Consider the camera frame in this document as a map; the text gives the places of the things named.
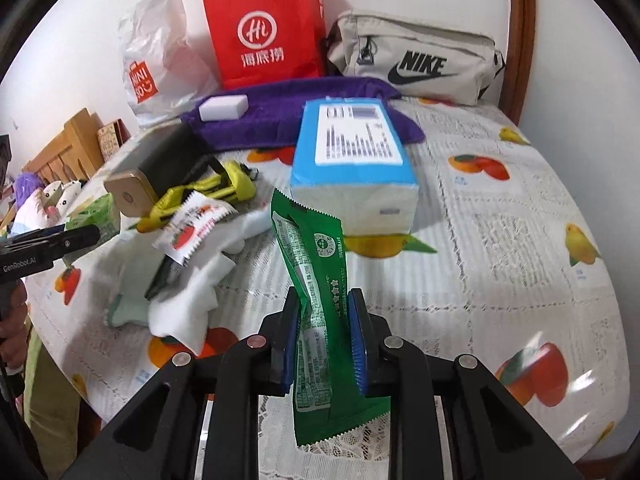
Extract black box with gold end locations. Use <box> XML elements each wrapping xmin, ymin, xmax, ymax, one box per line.
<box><xmin>103</xmin><ymin>122</ymin><xmax>211</xmax><ymax>216</ymax></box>

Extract patterned small box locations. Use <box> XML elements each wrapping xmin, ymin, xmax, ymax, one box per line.
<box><xmin>96</xmin><ymin>119</ymin><xmax>132</xmax><ymax>161</ymax></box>

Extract white cloth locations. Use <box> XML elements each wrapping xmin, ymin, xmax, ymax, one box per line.
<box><xmin>97</xmin><ymin>205</ymin><xmax>273</xmax><ymax>356</ymax></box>

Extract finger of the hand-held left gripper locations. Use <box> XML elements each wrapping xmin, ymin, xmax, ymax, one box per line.
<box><xmin>0</xmin><ymin>224</ymin><xmax>103</xmax><ymax>262</ymax></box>

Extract light wooden furniture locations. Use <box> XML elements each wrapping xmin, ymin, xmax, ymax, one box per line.
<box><xmin>22</xmin><ymin>107</ymin><xmax>106</xmax><ymax>186</ymax></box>

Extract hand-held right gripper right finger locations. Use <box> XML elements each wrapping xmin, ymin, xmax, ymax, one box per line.
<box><xmin>347</xmin><ymin>287</ymin><xmax>586</xmax><ymax>480</ymax></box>

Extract purple towel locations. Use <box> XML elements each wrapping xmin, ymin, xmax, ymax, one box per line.
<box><xmin>180</xmin><ymin>77</ymin><xmax>426</xmax><ymax>153</ymax></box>

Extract green snack packet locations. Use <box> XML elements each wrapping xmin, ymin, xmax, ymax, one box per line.
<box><xmin>270</xmin><ymin>187</ymin><xmax>393</xmax><ymax>447</ymax></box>

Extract light green cloth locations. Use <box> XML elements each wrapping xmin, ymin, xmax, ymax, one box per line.
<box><xmin>104</xmin><ymin>292</ymin><xmax>153</xmax><ymax>328</ymax></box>

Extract plush toys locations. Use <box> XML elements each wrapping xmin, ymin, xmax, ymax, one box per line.
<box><xmin>10</xmin><ymin>172</ymin><xmax>83</xmax><ymax>237</ymax></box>

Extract person's left hand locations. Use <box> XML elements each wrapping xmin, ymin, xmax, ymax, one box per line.
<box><xmin>0</xmin><ymin>284</ymin><xmax>30</xmax><ymax>367</ymax></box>

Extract red and white snack packet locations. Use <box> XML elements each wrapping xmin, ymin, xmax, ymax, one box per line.
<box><xmin>151</xmin><ymin>192</ymin><xmax>242</xmax><ymax>267</ymax></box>

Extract blue tissue pack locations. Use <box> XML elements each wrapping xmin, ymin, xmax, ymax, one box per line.
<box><xmin>290</xmin><ymin>97</ymin><xmax>420</xmax><ymax>237</ymax></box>

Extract red paper bag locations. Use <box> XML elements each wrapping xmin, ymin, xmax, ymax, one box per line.
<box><xmin>202</xmin><ymin>0</ymin><xmax>328</xmax><ymax>91</ymax></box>

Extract green tissue packet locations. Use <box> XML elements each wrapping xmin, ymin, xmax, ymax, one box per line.
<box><xmin>65</xmin><ymin>194</ymin><xmax>121</xmax><ymax>233</ymax></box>

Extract brown wooden headboard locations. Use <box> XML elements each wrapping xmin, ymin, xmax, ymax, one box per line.
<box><xmin>500</xmin><ymin>0</ymin><xmax>537</xmax><ymax>126</ymax></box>

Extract beige waist bag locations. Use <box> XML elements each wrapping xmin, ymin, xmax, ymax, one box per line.
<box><xmin>325</xmin><ymin>10</ymin><xmax>507</xmax><ymax>107</ymax></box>

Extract white plastic bag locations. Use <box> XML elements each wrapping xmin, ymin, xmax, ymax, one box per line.
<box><xmin>117</xmin><ymin>0</ymin><xmax>221</xmax><ymax>126</ymax></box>

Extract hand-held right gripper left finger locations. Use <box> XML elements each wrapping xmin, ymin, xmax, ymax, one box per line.
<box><xmin>60</xmin><ymin>287</ymin><xmax>302</xmax><ymax>480</ymax></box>

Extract white eraser block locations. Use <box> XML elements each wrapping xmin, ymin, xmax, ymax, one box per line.
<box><xmin>198</xmin><ymin>94</ymin><xmax>250</xmax><ymax>122</ymax></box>

